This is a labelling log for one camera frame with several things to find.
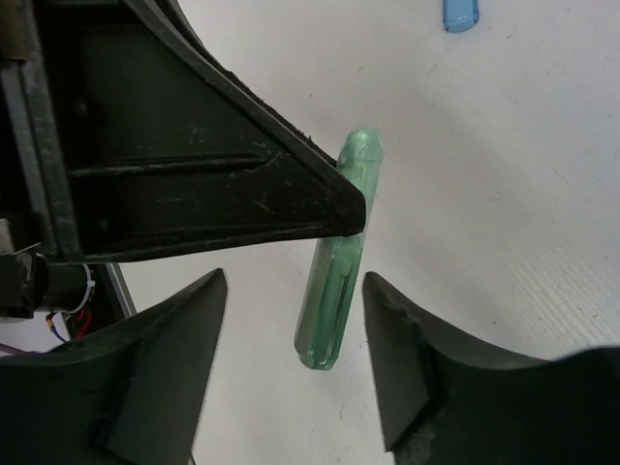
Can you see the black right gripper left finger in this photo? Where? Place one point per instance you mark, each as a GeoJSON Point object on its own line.
{"type": "Point", "coordinates": [130, 393]}

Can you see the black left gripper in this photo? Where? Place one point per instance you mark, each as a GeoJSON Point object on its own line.
{"type": "Point", "coordinates": [43, 267]}

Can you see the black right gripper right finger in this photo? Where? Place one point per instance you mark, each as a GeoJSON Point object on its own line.
{"type": "Point", "coordinates": [447, 397]}

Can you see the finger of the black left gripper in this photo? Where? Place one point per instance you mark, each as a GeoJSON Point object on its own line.
{"type": "Point", "coordinates": [149, 148]}

